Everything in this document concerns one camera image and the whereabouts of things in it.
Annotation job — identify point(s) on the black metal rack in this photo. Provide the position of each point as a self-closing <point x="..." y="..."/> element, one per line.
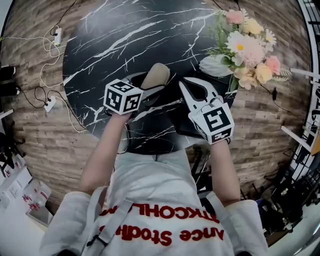
<point x="292" y="190"/>

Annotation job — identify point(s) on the white vase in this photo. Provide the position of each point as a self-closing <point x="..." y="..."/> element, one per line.
<point x="215" y="65"/>

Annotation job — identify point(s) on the person's right forearm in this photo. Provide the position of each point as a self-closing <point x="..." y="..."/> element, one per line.
<point x="223" y="175"/>

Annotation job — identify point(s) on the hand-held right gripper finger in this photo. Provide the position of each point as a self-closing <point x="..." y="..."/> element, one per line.
<point x="187" y="96"/>
<point x="211" y="89"/>

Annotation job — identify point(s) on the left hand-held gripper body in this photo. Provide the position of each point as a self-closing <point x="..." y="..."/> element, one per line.
<point x="121" y="97"/>

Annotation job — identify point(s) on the person's left forearm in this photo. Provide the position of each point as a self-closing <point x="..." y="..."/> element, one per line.
<point x="105" y="155"/>

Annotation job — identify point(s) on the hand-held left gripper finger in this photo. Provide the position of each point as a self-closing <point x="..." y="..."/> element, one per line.
<point x="137" y="74"/>
<point x="152" y="90"/>

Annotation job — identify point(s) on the person's white printed shirt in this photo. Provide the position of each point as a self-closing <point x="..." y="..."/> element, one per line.
<point x="155" y="217"/>

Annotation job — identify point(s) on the white cardboard boxes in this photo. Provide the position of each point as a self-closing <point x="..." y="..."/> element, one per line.
<point x="15" y="182"/>

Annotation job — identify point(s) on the black rectangular box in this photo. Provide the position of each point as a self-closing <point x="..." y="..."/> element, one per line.
<point x="187" y="125"/>

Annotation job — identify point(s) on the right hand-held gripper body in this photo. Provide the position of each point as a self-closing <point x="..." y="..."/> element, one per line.
<point x="216" y="122"/>

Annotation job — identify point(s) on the pastel flower bouquet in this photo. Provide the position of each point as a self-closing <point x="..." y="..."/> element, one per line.
<point x="250" y="50"/>

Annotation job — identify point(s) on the clear bottle red label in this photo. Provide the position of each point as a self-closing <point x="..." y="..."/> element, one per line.
<point x="37" y="196"/>

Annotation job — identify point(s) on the black window frame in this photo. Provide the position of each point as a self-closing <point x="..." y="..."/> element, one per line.
<point x="312" y="37"/>

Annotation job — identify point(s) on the black power adapter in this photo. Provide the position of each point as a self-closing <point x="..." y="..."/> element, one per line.
<point x="274" y="93"/>

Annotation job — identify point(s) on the white desk frame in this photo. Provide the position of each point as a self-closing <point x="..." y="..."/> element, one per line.
<point x="297" y="132"/>

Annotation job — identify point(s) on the white power strip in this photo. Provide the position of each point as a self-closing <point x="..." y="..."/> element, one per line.
<point x="50" y="103"/>
<point x="58" y="36"/>

